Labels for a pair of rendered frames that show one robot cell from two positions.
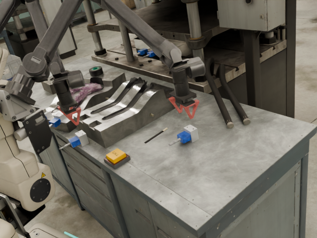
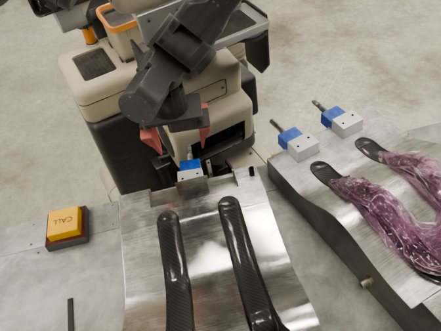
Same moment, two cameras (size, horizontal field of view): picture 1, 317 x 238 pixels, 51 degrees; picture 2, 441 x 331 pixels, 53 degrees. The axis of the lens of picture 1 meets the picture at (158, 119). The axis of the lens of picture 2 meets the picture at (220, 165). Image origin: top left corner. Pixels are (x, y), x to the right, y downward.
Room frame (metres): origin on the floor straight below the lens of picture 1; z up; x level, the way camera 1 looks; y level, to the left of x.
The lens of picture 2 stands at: (1.70, -0.10, 1.49)
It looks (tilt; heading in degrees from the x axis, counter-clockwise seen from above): 47 degrees down; 121
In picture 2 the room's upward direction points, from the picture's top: 11 degrees counter-clockwise
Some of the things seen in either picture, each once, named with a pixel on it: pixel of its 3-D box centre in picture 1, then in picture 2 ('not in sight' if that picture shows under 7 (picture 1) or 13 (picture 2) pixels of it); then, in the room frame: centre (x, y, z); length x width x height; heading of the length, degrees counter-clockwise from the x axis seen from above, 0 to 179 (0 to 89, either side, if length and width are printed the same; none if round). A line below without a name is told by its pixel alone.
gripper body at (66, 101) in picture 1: (65, 98); (168, 100); (1.34, 0.37, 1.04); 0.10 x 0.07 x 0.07; 29
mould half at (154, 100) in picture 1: (130, 104); (214, 310); (1.51, 0.12, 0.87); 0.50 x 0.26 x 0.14; 125
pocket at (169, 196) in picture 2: (96, 127); (165, 200); (1.34, 0.28, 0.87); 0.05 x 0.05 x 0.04; 35
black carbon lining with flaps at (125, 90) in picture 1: (124, 96); (214, 284); (1.51, 0.14, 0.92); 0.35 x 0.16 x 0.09; 125
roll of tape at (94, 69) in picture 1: (95, 71); not in sight; (1.94, 0.31, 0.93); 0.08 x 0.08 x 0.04
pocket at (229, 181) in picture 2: (85, 120); (222, 186); (1.43, 0.34, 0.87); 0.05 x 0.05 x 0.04; 35
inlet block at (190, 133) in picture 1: (182, 138); not in sight; (1.17, -0.08, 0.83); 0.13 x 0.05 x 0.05; 117
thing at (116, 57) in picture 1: (179, 51); not in sight; (2.50, -0.26, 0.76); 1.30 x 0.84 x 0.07; 35
